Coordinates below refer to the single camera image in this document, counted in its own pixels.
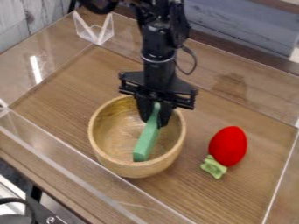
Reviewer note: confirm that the brown wooden bowl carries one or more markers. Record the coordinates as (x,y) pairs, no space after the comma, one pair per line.
(114,129)

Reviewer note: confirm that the red plush strawberry toy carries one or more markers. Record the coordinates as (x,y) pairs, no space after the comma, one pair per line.
(228,149)

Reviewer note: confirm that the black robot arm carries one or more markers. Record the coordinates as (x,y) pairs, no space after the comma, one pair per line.
(165,29)

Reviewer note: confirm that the green rectangular block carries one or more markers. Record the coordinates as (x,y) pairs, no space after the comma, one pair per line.
(147,139)

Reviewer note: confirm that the black metal table bracket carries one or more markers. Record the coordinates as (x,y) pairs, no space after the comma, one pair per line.
(50,212)

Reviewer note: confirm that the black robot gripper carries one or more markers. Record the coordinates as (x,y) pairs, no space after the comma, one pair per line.
(157,84)

